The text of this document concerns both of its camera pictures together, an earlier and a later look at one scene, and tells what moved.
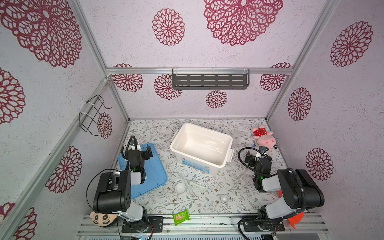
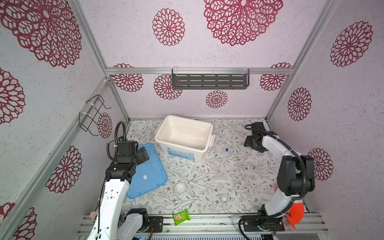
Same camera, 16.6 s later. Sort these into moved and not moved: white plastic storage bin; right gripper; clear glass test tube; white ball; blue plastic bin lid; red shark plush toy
Moved: right gripper; white plastic storage bin
Not moved: clear glass test tube; blue plastic bin lid; red shark plush toy; white ball
